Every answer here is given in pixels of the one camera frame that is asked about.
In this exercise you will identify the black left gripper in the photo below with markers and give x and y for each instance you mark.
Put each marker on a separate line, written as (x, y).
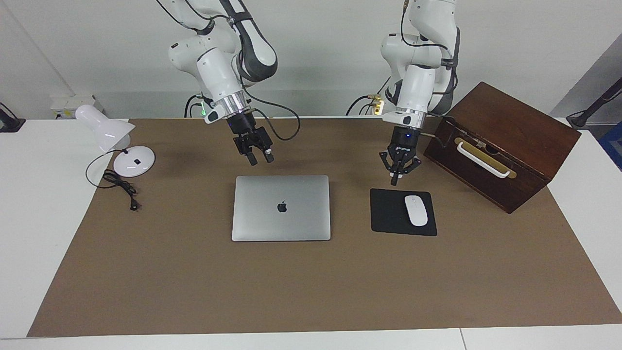
(403, 138)

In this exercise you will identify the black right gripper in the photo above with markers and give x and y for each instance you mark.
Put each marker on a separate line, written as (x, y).
(248, 133)

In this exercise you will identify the silver Apple laptop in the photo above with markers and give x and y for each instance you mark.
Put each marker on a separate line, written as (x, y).
(257, 209)

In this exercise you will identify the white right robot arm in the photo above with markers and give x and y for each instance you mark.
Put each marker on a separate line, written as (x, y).
(214, 68)

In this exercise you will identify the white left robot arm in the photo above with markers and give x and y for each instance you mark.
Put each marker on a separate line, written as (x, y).
(418, 82)

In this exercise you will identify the white computer mouse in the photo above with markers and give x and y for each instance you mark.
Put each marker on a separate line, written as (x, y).
(416, 210)

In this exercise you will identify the black mouse pad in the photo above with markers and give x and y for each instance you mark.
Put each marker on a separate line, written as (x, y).
(386, 214)

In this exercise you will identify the dark wooden box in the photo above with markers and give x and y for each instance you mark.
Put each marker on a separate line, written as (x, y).
(515, 121)

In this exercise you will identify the brown table mat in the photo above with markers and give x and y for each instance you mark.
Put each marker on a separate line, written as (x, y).
(291, 291)

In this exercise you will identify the white desk lamp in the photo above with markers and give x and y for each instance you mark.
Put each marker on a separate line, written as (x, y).
(104, 126)

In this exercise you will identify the white power strip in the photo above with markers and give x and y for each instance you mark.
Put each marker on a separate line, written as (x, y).
(73, 103)

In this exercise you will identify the black tripod stand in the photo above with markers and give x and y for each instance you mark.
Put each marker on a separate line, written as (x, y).
(590, 111)

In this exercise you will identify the blue crate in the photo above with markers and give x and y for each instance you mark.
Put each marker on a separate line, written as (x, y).
(613, 146)

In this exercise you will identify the black stand foot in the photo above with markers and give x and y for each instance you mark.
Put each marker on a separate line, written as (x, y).
(10, 124)

